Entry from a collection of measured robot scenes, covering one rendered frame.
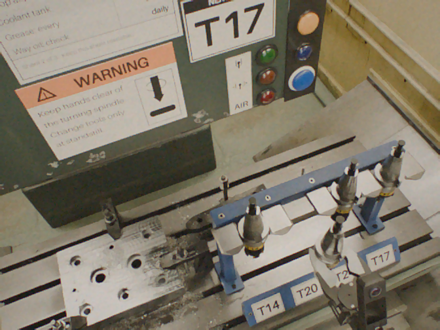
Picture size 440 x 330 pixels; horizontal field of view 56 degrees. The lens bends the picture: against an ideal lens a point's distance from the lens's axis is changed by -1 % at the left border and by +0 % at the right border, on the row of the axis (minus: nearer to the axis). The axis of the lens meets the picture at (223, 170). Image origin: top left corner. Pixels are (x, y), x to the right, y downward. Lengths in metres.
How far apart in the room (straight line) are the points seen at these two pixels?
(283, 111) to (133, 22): 1.60
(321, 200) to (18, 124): 0.65
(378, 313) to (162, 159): 1.00
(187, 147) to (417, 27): 0.86
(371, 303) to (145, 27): 0.60
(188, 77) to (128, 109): 0.07
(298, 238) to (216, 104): 0.78
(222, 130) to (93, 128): 1.45
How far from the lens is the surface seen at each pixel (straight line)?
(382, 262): 1.21
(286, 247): 1.21
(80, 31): 0.41
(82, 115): 0.47
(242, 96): 0.52
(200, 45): 0.45
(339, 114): 1.70
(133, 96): 0.46
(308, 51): 0.51
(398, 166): 0.95
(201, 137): 1.54
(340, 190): 0.91
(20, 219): 1.89
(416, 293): 1.43
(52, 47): 0.41
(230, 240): 0.87
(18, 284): 1.35
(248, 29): 0.46
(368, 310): 0.82
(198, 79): 0.47
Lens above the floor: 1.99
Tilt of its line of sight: 53 degrees down
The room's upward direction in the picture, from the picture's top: 7 degrees counter-clockwise
